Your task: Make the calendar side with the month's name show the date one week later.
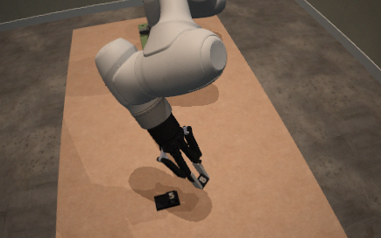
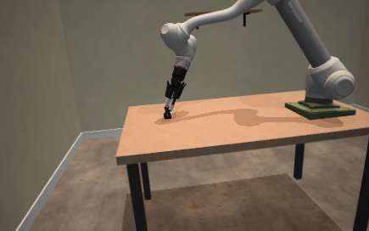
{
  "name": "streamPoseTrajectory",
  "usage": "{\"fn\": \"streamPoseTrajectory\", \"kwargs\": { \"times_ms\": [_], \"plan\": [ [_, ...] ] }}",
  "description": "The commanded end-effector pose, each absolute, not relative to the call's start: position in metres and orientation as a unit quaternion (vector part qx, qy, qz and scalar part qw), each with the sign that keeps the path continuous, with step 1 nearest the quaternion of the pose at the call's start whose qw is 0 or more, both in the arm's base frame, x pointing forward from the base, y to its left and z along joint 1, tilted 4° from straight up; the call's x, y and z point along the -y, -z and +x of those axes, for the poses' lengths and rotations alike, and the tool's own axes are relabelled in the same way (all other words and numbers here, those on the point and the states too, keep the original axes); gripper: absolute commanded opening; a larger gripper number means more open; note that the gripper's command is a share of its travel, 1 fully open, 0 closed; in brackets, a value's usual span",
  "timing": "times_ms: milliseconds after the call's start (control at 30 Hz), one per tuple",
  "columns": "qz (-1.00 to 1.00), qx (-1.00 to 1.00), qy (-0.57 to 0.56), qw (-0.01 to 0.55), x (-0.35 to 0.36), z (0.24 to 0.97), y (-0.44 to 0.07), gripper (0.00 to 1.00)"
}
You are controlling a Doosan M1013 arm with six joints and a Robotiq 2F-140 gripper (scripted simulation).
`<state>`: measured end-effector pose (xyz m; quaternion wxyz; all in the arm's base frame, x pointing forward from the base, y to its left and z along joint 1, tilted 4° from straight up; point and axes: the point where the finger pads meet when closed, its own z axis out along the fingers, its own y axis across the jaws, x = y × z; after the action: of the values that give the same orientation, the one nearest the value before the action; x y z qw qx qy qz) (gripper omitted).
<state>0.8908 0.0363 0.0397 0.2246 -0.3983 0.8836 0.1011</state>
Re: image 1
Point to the black cube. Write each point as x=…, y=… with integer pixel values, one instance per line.
x=171, y=197
x=203, y=180

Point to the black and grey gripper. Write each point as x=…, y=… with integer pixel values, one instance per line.
x=169, y=130

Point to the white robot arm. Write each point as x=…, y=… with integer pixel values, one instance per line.
x=176, y=60

